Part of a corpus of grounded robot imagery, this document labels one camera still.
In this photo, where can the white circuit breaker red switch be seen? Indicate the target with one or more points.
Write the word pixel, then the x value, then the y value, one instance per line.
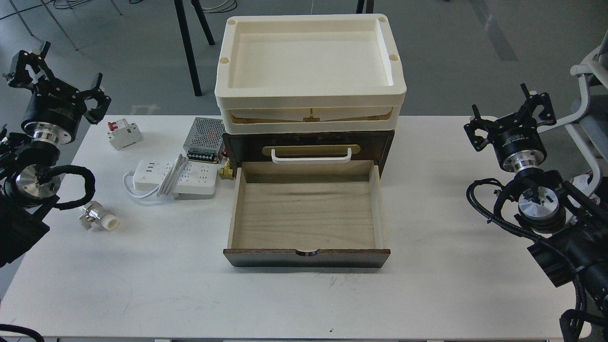
pixel 123 134

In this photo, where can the cream plastic tray lower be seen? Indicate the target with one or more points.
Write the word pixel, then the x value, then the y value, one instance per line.
pixel 310 120

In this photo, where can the white chair frame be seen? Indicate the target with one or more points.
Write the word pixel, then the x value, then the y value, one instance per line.
pixel 587 125

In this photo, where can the silver mesh power supply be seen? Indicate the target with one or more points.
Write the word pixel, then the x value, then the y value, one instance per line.
pixel 204 142

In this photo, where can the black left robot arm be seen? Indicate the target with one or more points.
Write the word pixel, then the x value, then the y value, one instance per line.
pixel 29 171

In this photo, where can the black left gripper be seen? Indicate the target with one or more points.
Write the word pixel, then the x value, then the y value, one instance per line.
pixel 52 109

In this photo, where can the cream plastic tray top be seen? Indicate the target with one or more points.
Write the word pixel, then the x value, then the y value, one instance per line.
pixel 309 61

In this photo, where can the open wooden drawer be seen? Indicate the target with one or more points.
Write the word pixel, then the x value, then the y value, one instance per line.
pixel 316 215

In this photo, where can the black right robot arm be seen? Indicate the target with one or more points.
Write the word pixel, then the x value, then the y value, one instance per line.
pixel 567 229

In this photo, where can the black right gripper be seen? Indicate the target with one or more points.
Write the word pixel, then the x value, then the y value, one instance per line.
pixel 517 142

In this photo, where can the metal valve white cap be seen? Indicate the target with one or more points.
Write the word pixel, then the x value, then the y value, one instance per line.
pixel 94 213

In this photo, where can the brass fitting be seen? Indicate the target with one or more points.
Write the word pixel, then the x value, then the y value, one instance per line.
pixel 227 171

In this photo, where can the white power strip with cable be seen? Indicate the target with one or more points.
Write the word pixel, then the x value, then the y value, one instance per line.
pixel 181 177

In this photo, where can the cream plastic tray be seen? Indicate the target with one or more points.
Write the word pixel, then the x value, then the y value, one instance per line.
pixel 310 120
pixel 309 61

